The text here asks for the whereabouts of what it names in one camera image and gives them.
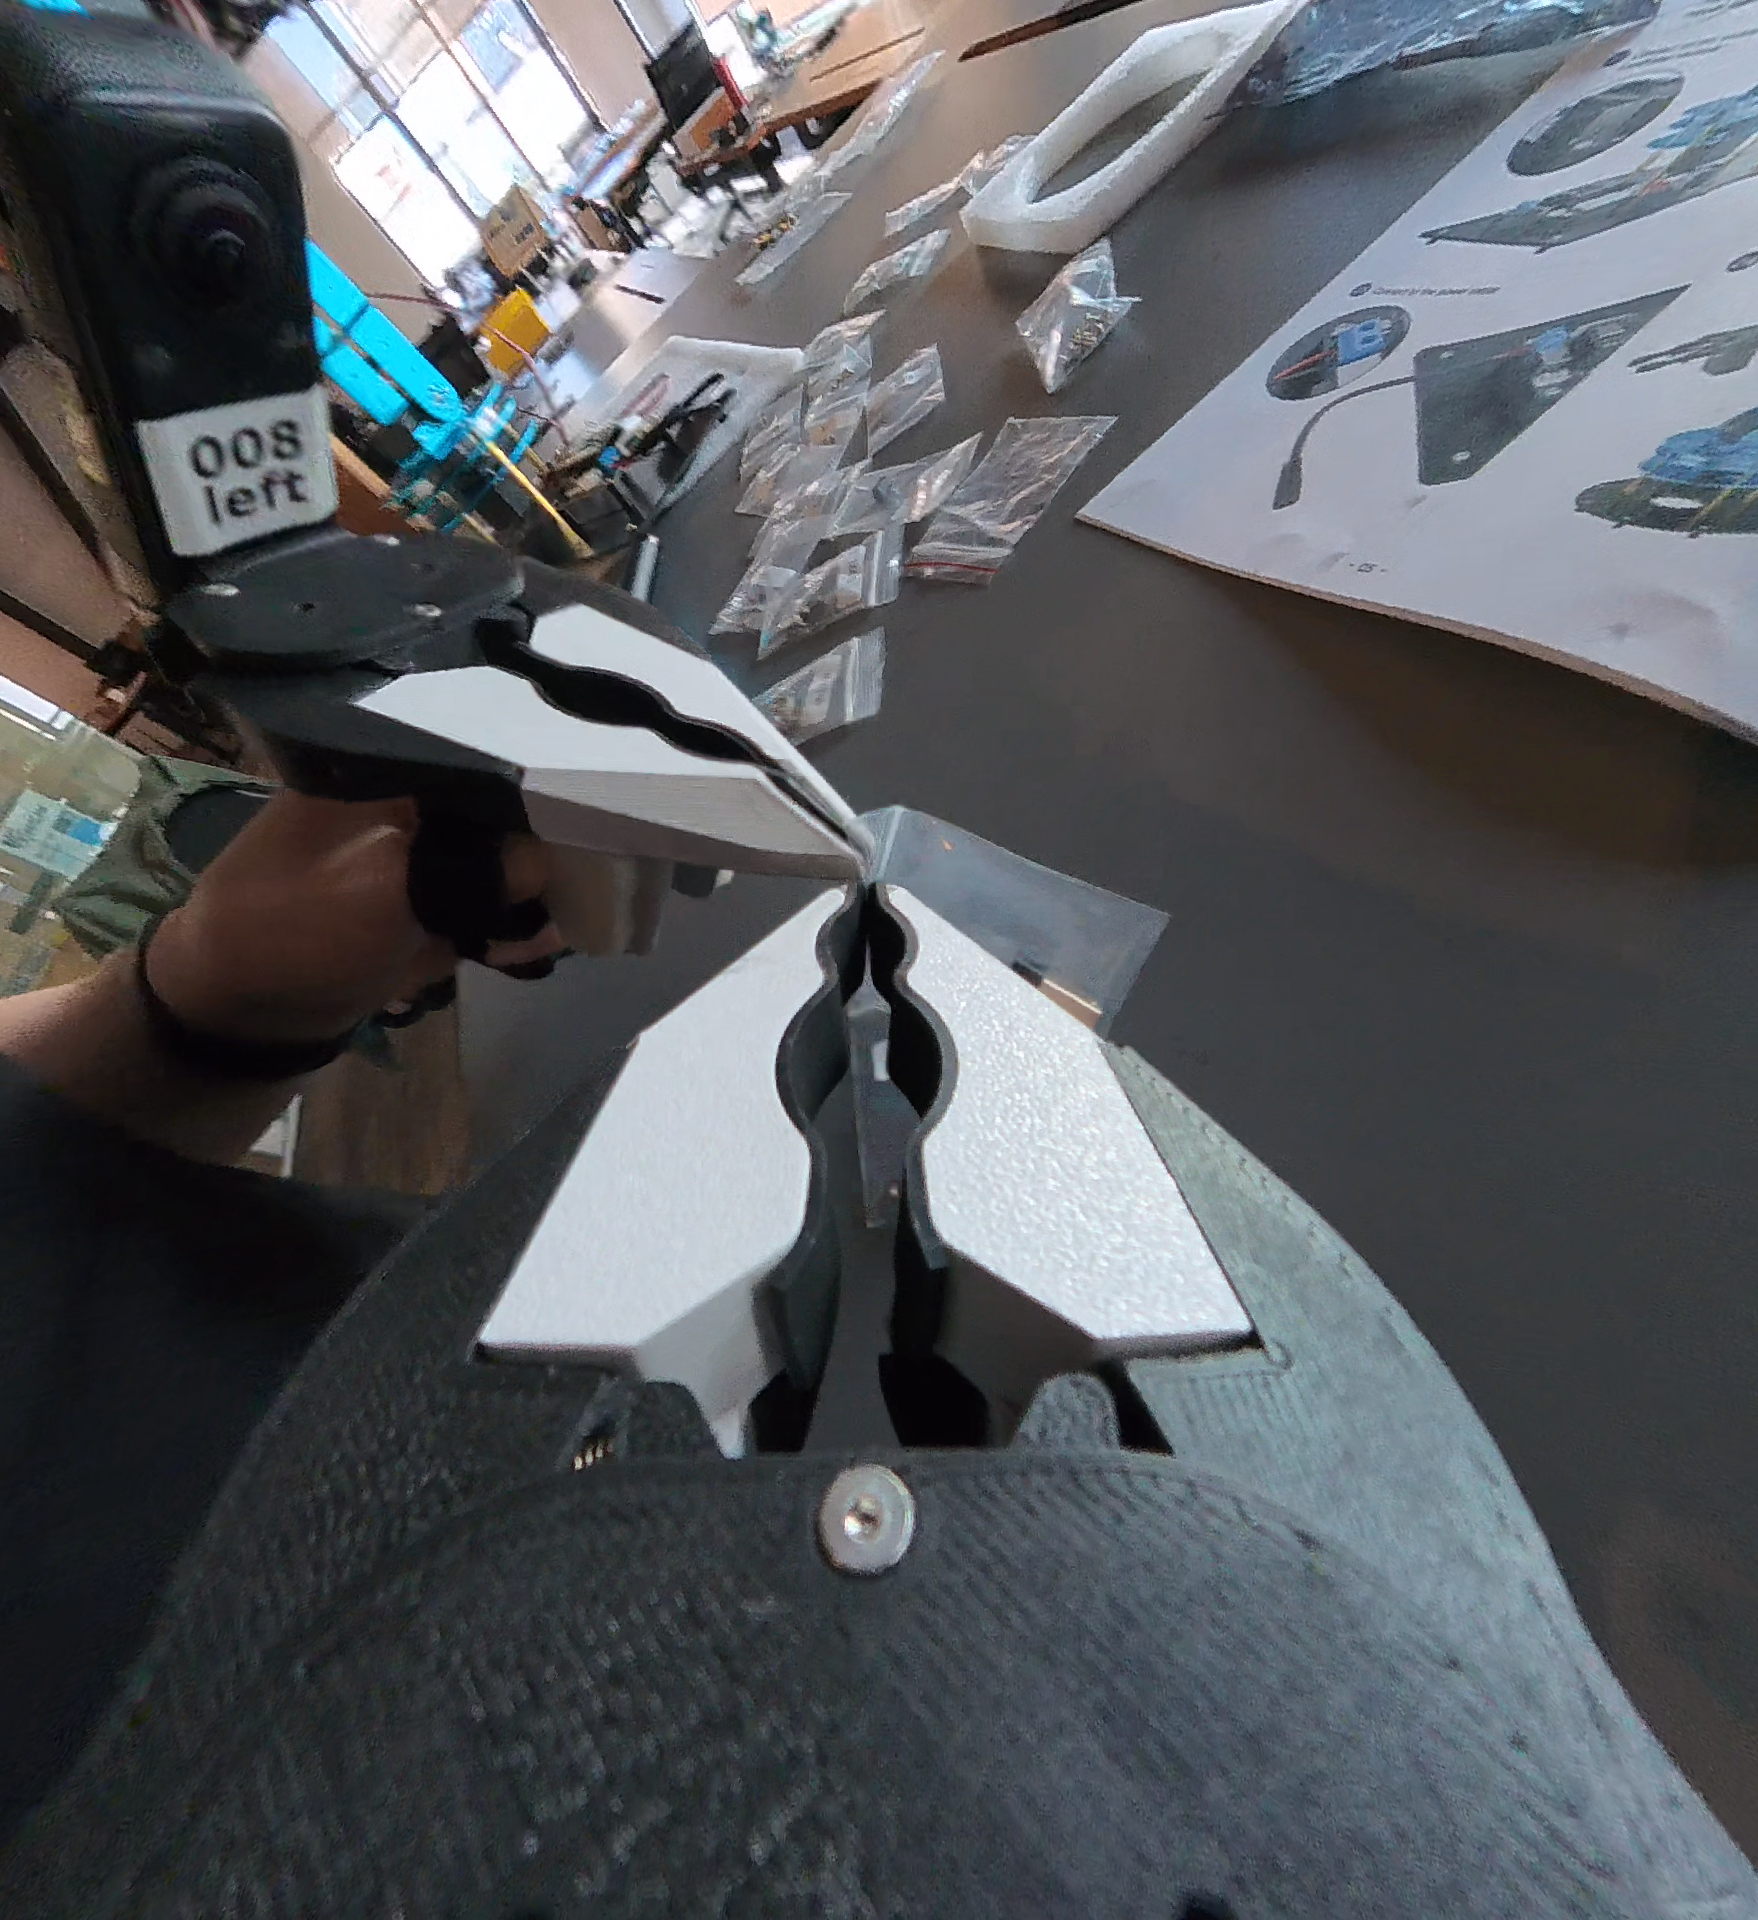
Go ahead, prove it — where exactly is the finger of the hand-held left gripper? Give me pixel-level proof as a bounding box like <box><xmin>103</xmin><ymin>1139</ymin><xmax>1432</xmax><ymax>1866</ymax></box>
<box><xmin>517</xmin><ymin>598</ymin><xmax>873</xmax><ymax>876</ymax></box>
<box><xmin>351</xmin><ymin>673</ymin><xmax>863</xmax><ymax>897</ymax></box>

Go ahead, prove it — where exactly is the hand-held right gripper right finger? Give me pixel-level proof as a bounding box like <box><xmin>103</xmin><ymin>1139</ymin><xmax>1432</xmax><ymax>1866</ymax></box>
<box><xmin>877</xmin><ymin>885</ymin><xmax>1258</xmax><ymax>1444</ymax></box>

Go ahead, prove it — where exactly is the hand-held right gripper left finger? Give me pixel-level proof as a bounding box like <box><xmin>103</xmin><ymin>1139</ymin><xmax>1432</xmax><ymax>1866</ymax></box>
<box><xmin>474</xmin><ymin>885</ymin><xmax>873</xmax><ymax>1460</ymax></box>

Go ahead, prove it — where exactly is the clear zip bag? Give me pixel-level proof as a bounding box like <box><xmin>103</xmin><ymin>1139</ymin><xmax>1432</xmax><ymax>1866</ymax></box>
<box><xmin>847</xmin><ymin>806</ymin><xmax>1171</xmax><ymax>1232</ymax></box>

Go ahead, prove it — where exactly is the person's left forearm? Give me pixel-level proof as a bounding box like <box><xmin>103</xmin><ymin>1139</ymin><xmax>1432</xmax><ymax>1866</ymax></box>
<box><xmin>0</xmin><ymin>946</ymin><xmax>221</xmax><ymax>1127</ymax></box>

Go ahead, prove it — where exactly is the dark grey desk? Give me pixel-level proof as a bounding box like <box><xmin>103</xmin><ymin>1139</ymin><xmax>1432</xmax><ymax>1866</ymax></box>
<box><xmin>444</xmin><ymin>0</ymin><xmax>1758</xmax><ymax>1848</ymax></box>

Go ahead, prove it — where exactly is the person's left hand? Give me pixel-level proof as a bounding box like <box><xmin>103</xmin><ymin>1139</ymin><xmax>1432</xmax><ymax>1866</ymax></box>
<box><xmin>156</xmin><ymin>795</ymin><xmax>581</xmax><ymax>1056</ymax></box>

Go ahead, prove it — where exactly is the pile of small clear bags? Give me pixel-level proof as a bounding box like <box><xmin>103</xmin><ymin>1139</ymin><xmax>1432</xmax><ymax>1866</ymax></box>
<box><xmin>706</xmin><ymin>52</ymin><xmax>1038</xmax><ymax>747</ymax></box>

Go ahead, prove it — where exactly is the white foam tray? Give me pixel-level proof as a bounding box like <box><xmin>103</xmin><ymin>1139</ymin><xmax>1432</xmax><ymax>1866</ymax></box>
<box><xmin>579</xmin><ymin>337</ymin><xmax>810</xmax><ymax>507</ymax></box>

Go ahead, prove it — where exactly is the olive green jacket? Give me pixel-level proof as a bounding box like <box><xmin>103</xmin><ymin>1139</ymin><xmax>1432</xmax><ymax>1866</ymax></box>
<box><xmin>51</xmin><ymin>754</ymin><xmax>288</xmax><ymax>962</ymax></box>

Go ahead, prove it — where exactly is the black wristband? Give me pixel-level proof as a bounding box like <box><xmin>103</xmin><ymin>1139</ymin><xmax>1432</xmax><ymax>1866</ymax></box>
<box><xmin>133</xmin><ymin>897</ymin><xmax>377</xmax><ymax>1085</ymax></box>

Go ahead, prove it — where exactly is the clear bag of metal screws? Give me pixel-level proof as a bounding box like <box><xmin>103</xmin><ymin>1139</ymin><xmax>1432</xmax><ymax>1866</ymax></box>
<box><xmin>1014</xmin><ymin>236</ymin><xmax>1138</xmax><ymax>395</ymax></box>

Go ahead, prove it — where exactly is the black monitor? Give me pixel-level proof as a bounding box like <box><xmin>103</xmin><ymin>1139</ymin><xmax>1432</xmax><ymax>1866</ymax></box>
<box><xmin>639</xmin><ymin>13</ymin><xmax>723</xmax><ymax>133</ymax></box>

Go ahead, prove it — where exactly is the wooden table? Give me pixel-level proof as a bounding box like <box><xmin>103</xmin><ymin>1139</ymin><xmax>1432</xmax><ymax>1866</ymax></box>
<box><xmin>669</xmin><ymin>18</ymin><xmax>960</xmax><ymax>156</ymax></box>

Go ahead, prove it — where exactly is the person's dark clothing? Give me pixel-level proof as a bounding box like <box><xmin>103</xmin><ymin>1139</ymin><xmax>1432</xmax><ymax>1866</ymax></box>
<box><xmin>0</xmin><ymin>1028</ymin><xmax>438</xmax><ymax>1920</ymax></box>

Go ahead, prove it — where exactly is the open instruction manual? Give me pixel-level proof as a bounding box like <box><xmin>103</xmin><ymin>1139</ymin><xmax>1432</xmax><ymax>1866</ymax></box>
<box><xmin>1077</xmin><ymin>0</ymin><xmax>1758</xmax><ymax>790</ymax></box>

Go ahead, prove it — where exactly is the black shiny plastic bag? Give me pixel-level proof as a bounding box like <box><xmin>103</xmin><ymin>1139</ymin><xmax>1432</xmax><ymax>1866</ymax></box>
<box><xmin>1239</xmin><ymin>0</ymin><xmax>1705</xmax><ymax>112</ymax></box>

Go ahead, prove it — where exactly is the white foam frame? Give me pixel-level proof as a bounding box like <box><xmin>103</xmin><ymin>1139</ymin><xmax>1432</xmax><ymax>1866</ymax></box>
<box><xmin>958</xmin><ymin>0</ymin><xmax>1310</xmax><ymax>256</ymax></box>

